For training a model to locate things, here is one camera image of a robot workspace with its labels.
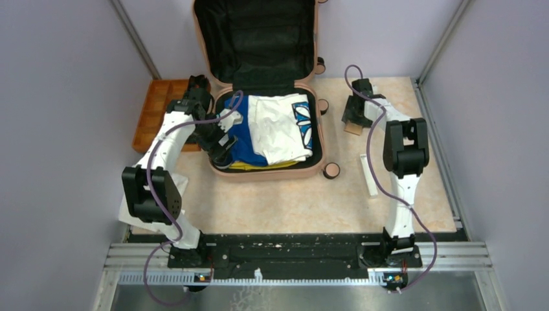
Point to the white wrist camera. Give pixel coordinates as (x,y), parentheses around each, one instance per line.
(376,95)
(228,119)

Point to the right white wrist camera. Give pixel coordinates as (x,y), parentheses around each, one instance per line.
(376,95)

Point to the yellow cloth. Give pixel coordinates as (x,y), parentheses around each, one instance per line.
(239,165)

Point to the white tube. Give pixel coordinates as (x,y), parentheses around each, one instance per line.
(370,183)

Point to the pink suitcase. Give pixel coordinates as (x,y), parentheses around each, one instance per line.
(266,48)

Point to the wooden compartment tray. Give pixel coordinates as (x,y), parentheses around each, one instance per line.
(160,94)

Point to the small brown square box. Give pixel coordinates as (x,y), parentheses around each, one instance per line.
(352,128)

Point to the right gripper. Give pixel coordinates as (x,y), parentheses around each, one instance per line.
(349,116)

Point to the rolled dark tie top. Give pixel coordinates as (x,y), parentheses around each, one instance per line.
(199,81)

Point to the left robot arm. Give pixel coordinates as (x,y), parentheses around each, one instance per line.
(153,200)

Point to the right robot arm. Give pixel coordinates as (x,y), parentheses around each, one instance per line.
(405,155)

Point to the blue towel cloth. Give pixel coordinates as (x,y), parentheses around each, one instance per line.
(243,149)

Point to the blue white shirt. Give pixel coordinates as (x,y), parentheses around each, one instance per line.
(281,127)

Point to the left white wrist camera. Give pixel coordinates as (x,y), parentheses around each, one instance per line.
(228,119)

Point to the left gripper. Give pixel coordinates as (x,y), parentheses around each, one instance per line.
(217,152)

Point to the aluminium rail frame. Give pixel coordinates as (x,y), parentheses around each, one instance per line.
(456,276)

